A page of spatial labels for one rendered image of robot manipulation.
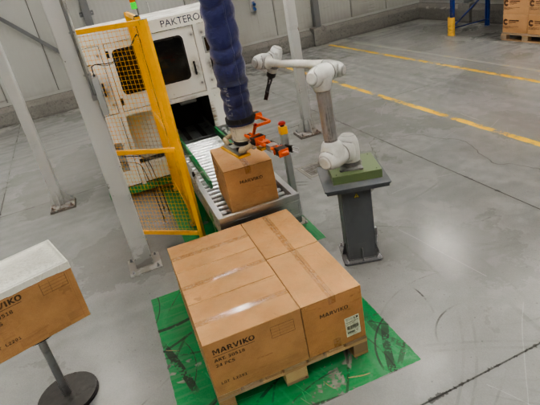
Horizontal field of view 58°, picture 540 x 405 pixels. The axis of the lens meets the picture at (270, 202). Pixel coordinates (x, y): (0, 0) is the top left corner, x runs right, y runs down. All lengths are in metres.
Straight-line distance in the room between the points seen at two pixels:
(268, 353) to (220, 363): 0.29
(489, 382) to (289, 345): 1.16
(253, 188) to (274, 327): 1.40
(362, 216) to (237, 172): 1.05
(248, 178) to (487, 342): 2.04
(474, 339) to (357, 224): 1.22
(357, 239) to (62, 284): 2.24
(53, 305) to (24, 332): 0.20
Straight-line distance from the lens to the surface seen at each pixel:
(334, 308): 3.04
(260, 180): 3.94
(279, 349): 3.04
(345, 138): 3.74
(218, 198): 4.39
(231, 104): 3.63
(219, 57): 3.55
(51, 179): 6.63
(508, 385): 3.26
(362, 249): 4.12
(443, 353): 3.39
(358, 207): 3.93
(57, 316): 3.23
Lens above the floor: 2.39
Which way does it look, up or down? 27 degrees down
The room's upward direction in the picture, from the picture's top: 11 degrees counter-clockwise
